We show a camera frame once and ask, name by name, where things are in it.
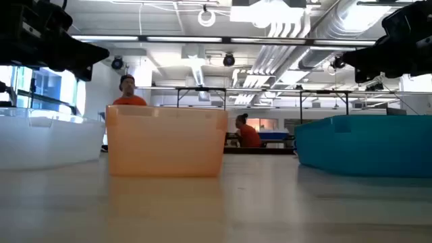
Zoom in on black background frame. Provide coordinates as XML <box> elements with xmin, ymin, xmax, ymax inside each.
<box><xmin>299</xmin><ymin>89</ymin><xmax>350</xmax><ymax>125</ymax></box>
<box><xmin>175</xmin><ymin>86</ymin><xmax>227</xmax><ymax>111</ymax></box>

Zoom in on silver air duct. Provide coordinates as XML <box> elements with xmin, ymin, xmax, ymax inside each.
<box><xmin>298</xmin><ymin>0</ymin><xmax>394</xmax><ymax>70</ymax></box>

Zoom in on clear plastic bin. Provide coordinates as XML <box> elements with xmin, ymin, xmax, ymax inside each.
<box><xmin>0</xmin><ymin>107</ymin><xmax>106</xmax><ymax>171</ymax></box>

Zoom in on black round ceiling lamp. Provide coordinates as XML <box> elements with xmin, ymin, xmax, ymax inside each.
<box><xmin>111</xmin><ymin>55</ymin><xmax>125</xmax><ymax>71</ymax></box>
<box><xmin>222</xmin><ymin>53</ymin><xmax>236</xmax><ymax>68</ymax></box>

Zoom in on overhead light bar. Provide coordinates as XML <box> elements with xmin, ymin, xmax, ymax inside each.
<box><xmin>70</xmin><ymin>34</ymin><xmax>377</xmax><ymax>47</ymax></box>

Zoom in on window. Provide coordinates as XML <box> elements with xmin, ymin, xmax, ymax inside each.
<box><xmin>0</xmin><ymin>65</ymin><xmax>79</xmax><ymax>115</ymax></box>

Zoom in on blue background bin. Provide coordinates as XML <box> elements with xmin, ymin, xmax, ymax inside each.
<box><xmin>258</xmin><ymin>130</ymin><xmax>290</xmax><ymax>141</ymax></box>

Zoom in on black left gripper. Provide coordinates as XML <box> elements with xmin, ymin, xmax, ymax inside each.
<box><xmin>0</xmin><ymin>0</ymin><xmax>111</xmax><ymax>82</ymax></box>

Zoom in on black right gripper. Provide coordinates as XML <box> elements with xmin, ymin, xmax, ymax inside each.
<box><xmin>340</xmin><ymin>0</ymin><xmax>432</xmax><ymax>84</ymax></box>

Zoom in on person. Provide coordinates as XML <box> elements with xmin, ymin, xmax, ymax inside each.
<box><xmin>234</xmin><ymin>113</ymin><xmax>263</xmax><ymax>149</ymax></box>
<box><xmin>113</xmin><ymin>74</ymin><xmax>149</xmax><ymax>107</ymax></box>

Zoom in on white ceiling duct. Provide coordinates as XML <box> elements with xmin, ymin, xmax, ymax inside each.
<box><xmin>181</xmin><ymin>45</ymin><xmax>207</xmax><ymax>87</ymax></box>

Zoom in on orange plastic bin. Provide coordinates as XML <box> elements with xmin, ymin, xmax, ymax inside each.
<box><xmin>105</xmin><ymin>104</ymin><xmax>230</xmax><ymax>178</ymax></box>

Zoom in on teal plastic bin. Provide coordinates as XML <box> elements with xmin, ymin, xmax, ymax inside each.
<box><xmin>294</xmin><ymin>114</ymin><xmax>432</xmax><ymax>179</ymax></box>

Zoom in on black ceiling lamp cluster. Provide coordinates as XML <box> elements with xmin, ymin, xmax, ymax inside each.
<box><xmin>330</xmin><ymin>55</ymin><xmax>347</xmax><ymax>70</ymax></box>

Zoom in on white cable coil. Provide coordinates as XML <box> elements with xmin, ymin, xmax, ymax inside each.
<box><xmin>197</xmin><ymin>5</ymin><xmax>217</xmax><ymax>28</ymax></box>

